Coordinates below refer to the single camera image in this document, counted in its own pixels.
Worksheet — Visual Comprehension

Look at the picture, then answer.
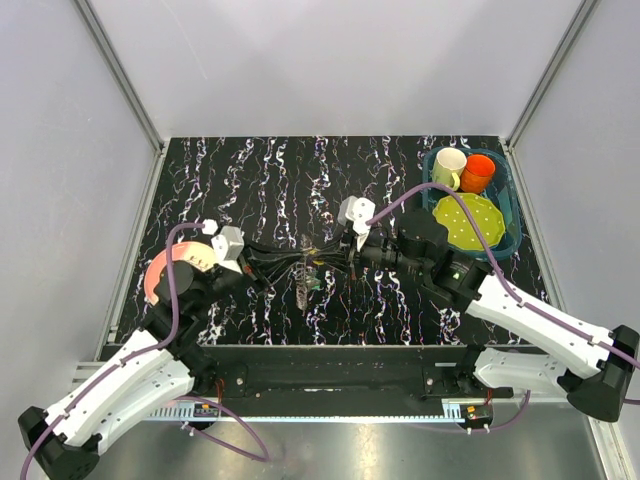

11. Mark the orange cup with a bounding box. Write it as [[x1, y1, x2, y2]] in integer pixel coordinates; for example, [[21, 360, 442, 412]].
[[460, 154, 496, 194]]

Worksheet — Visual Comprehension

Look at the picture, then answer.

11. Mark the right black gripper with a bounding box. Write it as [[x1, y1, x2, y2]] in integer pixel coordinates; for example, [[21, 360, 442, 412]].
[[311, 225, 429, 281]]

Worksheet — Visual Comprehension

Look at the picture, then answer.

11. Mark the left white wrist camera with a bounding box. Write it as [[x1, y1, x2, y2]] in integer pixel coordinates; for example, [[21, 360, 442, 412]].
[[202, 219, 245, 273]]

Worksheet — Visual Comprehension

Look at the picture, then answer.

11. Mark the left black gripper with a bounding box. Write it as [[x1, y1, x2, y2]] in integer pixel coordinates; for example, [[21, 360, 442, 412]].
[[191, 236, 305, 312]]

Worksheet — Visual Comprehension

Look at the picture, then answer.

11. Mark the teal plastic tray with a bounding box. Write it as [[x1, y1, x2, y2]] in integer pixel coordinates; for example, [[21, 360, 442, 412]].
[[422, 147, 522, 261]]

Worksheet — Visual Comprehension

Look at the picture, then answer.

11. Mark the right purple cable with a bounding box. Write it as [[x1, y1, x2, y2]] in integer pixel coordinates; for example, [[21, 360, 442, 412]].
[[367, 182, 640, 406]]

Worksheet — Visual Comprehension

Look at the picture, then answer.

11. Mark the yellow-green dotted plate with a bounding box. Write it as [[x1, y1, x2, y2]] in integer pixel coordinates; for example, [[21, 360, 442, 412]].
[[431, 193, 507, 251]]

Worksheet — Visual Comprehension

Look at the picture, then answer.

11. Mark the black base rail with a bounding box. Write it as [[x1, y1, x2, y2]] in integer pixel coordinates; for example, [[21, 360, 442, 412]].
[[190, 345, 513, 419]]

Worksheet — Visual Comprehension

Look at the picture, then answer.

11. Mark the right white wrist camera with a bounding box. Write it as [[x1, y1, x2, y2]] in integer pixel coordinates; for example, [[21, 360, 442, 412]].
[[338, 196, 376, 248]]

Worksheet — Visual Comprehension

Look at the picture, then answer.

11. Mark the cream mug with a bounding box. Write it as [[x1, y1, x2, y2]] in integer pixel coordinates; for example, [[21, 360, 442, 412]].
[[432, 147, 467, 191]]

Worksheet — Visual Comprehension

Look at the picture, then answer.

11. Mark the pink plate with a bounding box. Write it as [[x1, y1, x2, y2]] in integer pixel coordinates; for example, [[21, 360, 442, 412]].
[[143, 241, 217, 305]]

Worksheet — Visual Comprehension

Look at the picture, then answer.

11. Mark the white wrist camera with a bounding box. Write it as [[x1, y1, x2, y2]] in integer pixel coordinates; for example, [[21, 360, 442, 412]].
[[202, 219, 245, 273], [338, 196, 376, 248]]

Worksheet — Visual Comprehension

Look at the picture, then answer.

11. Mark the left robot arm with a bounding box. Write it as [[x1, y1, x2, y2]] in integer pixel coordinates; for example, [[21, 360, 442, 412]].
[[18, 236, 304, 479]]

